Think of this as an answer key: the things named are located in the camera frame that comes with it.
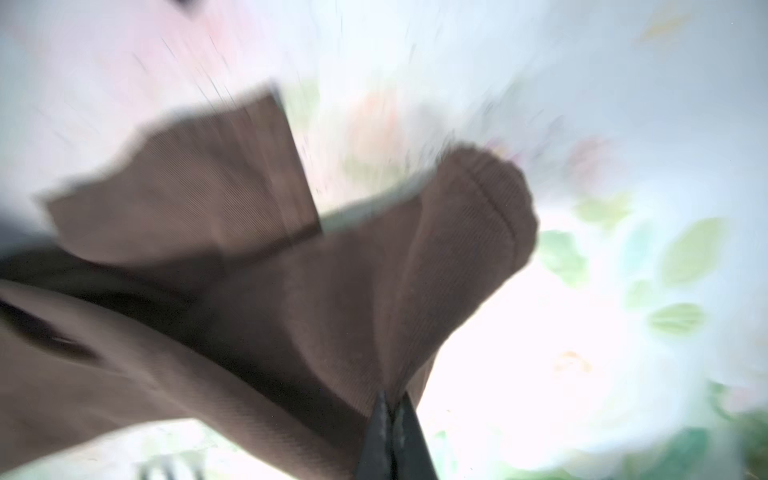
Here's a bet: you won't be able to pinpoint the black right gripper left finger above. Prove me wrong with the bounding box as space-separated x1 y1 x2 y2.
354 393 393 480

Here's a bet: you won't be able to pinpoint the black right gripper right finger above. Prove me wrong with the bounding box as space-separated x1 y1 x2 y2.
392 394 438 480

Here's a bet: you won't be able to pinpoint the brown trousers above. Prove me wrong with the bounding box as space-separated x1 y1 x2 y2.
1 94 538 479

